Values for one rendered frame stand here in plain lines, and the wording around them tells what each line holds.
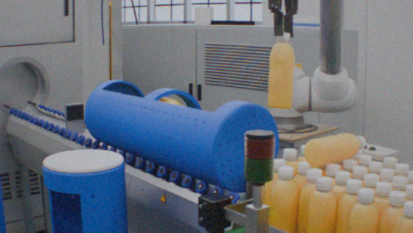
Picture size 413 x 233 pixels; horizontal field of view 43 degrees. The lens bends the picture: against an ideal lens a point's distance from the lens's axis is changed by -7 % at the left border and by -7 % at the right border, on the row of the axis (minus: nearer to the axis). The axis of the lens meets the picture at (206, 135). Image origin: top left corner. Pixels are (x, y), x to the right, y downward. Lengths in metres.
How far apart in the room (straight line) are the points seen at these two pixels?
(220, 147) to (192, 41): 2.54
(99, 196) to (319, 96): 1.11
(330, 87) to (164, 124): 0.84
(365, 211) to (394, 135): 3.42
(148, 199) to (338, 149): 0.81
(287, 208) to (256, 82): 2.38
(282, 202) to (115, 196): 0.61
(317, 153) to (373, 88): 3.27
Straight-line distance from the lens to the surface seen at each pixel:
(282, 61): 1.58
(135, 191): 2.09
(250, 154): 1.14
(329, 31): 2.29
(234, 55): 3.87
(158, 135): 1.88
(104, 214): 1.80
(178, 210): 1.87
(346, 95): 2.43
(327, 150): 1.44
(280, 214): 1.43
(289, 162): 1.61
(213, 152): 1.65
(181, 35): 4.24
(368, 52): 4.70
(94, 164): 1.79
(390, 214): 1.26
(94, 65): 7.43
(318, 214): 1.34
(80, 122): 2.83
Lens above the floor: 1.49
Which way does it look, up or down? 12 degrees down
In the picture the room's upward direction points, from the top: straight up
